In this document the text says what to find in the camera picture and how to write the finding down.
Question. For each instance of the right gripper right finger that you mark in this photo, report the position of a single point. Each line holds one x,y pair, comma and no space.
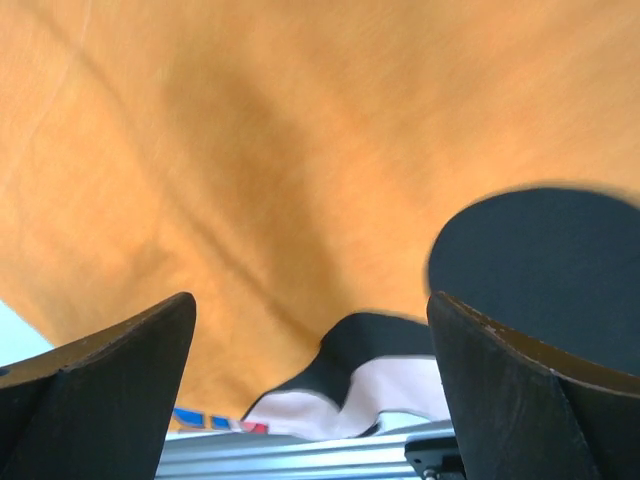
523,409

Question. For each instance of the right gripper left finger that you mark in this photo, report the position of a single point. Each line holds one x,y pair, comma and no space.
98,407

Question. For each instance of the orange cartoon mouse placemat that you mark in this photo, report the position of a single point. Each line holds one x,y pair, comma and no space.
288,163

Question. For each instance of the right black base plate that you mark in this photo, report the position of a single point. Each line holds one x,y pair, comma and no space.
436,459

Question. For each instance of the aluminium mounting rail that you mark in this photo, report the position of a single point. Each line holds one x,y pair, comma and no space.
255,456

